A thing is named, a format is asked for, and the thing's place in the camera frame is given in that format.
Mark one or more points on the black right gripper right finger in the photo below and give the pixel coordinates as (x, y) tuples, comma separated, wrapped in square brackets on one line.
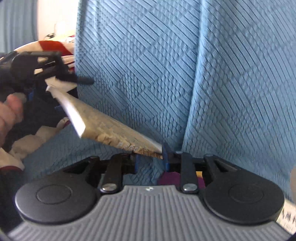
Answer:
[(181, 162)]

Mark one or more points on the person's left hand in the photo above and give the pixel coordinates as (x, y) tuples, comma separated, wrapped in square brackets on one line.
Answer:
[(11, 114)]

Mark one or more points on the red white black blanket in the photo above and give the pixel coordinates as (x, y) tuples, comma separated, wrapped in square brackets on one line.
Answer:
[(42, 122)]

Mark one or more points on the blue textured bedspread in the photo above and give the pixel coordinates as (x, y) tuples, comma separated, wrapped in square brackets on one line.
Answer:
[(204, 76)]

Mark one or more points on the tan patterned cover book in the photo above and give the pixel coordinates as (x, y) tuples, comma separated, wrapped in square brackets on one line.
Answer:
[(92, 124)]

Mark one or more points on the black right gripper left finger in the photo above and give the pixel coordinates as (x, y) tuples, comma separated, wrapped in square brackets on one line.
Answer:
[(118, 166)]

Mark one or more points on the purple and yellow book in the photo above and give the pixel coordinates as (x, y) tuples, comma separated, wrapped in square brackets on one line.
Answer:
[(173, 178)]

